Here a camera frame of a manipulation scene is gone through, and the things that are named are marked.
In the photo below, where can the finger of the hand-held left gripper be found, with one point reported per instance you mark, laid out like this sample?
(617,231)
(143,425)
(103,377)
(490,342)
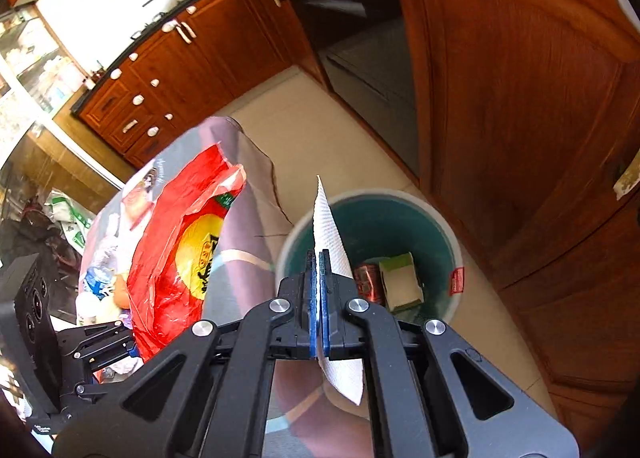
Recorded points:
(95,335)
(107,380)

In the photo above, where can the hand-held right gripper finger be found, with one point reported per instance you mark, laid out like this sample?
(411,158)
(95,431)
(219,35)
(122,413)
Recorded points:
(312,303)
(325,303)

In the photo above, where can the white paper towel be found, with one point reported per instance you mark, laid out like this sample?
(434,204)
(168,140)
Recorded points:
(330,233)

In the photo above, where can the white bin with teal inside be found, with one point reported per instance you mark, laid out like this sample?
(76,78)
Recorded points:
(380,223)

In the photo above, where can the red plastic bag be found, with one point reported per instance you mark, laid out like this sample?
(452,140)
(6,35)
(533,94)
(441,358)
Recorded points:
(165,238)

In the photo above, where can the red drink can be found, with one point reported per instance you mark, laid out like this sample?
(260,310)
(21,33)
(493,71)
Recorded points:
(367,280)

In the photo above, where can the clear bottle with blue label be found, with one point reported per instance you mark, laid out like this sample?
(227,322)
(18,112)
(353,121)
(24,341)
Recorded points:
(97,278)

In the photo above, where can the green paper carton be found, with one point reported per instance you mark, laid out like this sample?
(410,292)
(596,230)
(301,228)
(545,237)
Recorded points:
(400,283)

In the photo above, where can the printed grey pink tablecloth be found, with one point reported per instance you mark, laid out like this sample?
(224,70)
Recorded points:
(250,218)

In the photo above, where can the white and green bag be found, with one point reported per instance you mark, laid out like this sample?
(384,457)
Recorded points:
(70,218)

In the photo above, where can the glass sliding door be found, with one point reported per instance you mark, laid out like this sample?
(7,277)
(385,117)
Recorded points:
(40,88)

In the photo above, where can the black built-in oven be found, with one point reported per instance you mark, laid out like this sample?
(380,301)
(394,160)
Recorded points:
(360,63)

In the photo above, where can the brown wooden kitchen cabinet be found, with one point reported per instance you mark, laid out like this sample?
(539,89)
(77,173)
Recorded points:
(200,63)

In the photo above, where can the brown wooden door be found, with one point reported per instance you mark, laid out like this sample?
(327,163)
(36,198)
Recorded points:
(510,113)

